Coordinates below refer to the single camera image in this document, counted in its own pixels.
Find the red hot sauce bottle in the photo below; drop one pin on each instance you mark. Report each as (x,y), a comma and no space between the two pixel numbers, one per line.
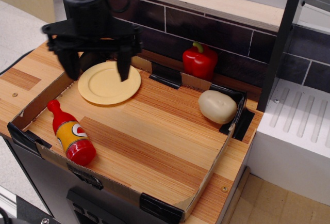
(72,137)

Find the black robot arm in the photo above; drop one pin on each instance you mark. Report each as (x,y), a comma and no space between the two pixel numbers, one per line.
(90,58)

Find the white sink drainboard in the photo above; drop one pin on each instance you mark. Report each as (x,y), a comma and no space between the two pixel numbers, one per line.
(291,145)

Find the beige toy potato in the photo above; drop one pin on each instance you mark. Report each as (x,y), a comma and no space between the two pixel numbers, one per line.
(217,107)

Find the black vertical post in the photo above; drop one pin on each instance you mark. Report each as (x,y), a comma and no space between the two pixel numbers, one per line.
(290,18)

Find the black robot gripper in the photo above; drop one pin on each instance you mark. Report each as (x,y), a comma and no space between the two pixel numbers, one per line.
(91,27)

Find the light wooden shelf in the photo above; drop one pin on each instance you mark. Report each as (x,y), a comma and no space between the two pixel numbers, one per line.
(241,11)

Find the red toy bell pepper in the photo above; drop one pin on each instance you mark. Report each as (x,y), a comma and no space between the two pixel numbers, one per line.
(200,61)

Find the yellow plastic plate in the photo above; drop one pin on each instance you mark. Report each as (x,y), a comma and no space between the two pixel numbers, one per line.
(101,84)

